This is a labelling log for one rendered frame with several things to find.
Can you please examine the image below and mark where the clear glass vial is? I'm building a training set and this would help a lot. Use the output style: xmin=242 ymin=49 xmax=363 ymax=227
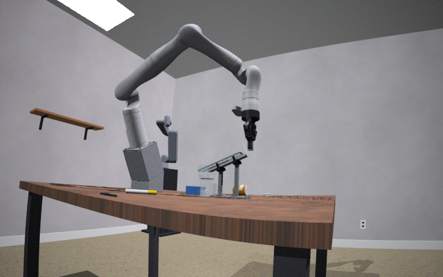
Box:
xmin=200 ymin=179 xmax=213 ymax=197

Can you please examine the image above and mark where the orange pill bottle with white label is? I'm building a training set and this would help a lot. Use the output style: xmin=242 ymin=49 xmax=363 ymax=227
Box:
xmin=232 ymin=185 xmax=250 ymax=196

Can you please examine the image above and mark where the white marker with yellow cap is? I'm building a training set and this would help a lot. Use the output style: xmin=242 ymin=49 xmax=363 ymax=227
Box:
xmin=125 ymin=189 xmax=157 ymax=194

